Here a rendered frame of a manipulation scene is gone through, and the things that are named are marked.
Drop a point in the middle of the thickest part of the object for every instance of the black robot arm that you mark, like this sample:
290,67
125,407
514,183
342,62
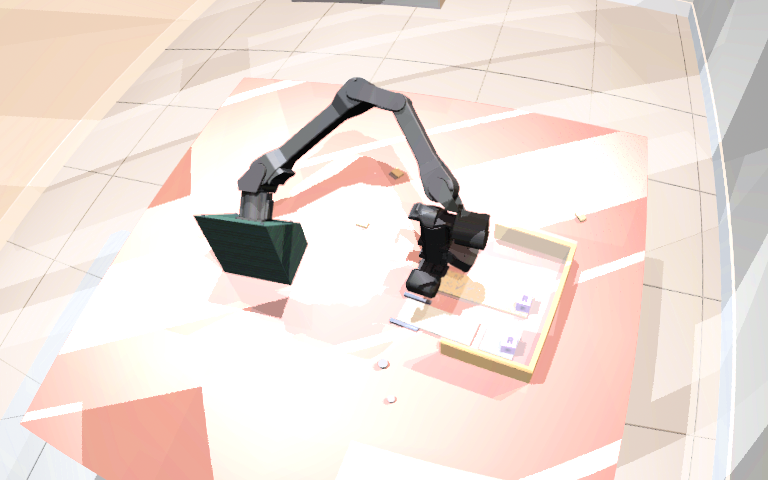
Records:
469,230

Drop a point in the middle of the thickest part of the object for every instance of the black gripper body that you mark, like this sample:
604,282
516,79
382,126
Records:
424,282

